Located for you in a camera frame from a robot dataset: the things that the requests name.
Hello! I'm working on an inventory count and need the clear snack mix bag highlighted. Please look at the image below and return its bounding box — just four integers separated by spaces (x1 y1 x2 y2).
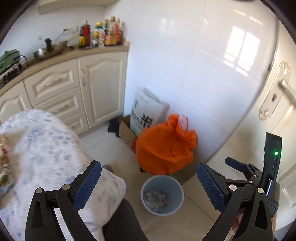
0 135 15 197

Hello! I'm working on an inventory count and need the light blue trash bin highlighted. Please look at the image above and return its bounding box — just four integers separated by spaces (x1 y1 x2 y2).
140 175 184 216

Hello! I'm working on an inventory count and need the cream kitchen cabinet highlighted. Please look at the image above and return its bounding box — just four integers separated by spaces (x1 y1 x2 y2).
1 42 130 134

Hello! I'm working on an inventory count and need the cream door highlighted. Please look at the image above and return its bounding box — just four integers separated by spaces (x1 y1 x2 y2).
208 23 295 232

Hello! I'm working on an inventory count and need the white blue patterned tablecloth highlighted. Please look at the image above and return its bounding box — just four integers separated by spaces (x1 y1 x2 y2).
1 110 127 240

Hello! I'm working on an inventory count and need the orange plastic bag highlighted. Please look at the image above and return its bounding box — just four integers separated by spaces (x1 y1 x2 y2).
136 114 198 175

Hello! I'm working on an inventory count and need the white rice sack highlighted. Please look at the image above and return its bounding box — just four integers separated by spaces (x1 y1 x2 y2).
130 87 170 137

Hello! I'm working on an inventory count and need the dark cloth on floor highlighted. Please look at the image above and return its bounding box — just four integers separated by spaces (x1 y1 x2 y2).
107 118 120 138

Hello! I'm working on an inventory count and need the cardboard box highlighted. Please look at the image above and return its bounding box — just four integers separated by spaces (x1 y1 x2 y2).
118 115 137 153

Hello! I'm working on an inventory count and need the black gas stove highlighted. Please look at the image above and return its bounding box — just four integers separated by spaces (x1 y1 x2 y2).
0 62 23 88

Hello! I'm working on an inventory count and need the green electric cooker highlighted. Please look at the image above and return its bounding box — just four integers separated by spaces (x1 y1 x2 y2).
0 49 20 71

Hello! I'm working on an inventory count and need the white label condiment bottle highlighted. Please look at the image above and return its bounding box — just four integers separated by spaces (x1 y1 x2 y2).
103 19 112 46

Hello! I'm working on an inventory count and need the amber condiment bottle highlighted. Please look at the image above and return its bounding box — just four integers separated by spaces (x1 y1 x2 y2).
111 16 122 45

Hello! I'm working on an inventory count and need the dark red oil bottle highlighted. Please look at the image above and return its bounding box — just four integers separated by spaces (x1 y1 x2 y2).
78 20 91 48

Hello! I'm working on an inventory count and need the yellow cap sauce bottle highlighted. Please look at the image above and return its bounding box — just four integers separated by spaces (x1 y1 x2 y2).
92 22 105 47

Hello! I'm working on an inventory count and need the steel wok with handle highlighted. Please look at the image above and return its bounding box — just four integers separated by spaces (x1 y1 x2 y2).
34 38 68 61

